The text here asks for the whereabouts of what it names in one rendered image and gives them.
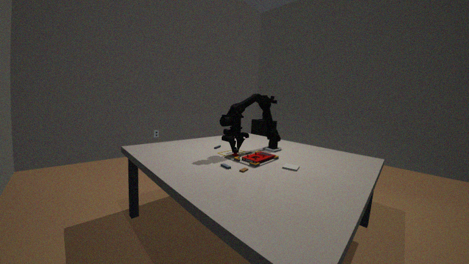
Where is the white square tile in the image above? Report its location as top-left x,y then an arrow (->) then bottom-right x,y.
282,163 -> 299,172

